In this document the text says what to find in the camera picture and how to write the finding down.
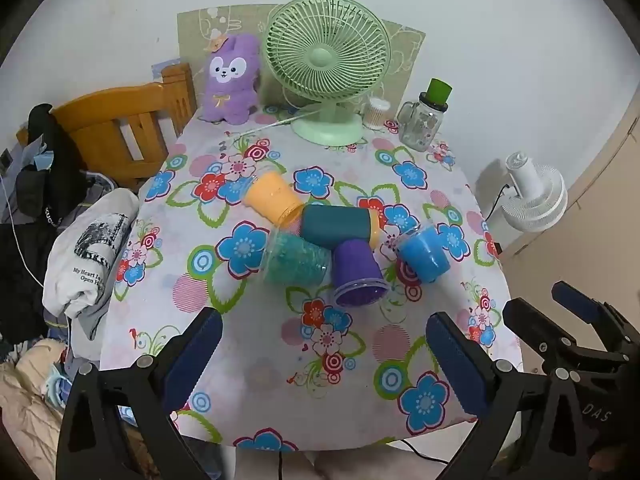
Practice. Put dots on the wooden chair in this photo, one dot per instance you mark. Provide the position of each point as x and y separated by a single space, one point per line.
100 120

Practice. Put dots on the white printed shirt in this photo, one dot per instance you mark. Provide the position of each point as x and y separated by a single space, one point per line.
80 260

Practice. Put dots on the green rabbit print board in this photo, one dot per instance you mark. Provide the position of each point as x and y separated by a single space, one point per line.
195 35

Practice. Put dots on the white fan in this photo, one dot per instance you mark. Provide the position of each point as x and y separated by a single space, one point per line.
535 200

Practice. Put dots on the purple plush bunny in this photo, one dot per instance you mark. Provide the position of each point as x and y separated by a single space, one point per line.
230 75

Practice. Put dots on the dark clothes pile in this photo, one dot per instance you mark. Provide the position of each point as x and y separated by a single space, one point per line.
15 285

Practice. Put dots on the purple cup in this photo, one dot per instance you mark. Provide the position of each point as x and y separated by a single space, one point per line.
355 265

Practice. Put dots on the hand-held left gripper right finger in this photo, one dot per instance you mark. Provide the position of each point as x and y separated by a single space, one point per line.
460 362

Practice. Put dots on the glass jar mug green lid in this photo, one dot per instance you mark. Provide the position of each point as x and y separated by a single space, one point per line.
422 122

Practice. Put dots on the orange cup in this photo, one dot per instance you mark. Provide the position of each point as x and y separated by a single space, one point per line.
270 195

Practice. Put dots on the blue face mask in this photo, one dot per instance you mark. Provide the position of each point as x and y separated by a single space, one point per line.
44 161

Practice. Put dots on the grey cloth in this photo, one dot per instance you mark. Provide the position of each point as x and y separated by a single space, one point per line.
87 332

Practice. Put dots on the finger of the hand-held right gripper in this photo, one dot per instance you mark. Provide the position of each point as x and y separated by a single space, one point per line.
575 300
537 325

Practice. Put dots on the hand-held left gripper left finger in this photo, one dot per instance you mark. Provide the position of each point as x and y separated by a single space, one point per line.
196 355

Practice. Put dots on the blue cup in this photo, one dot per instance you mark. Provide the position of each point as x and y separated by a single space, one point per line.
425 257

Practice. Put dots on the beige jacket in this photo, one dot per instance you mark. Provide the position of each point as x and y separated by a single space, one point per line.
25 400

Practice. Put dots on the green desk fan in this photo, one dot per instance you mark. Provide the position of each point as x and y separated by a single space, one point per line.
325 55

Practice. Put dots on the light blue paper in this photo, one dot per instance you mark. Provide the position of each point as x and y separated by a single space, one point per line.
165 66

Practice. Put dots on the black garment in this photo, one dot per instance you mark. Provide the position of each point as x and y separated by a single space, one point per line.
45 160

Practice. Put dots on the cotton swab container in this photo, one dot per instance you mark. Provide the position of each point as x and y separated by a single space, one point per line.
376 112

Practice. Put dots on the dark teal cup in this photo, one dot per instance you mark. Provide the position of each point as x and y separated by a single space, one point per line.
335 225

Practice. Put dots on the clear teal cup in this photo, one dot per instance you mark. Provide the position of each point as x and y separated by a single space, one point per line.
295 260

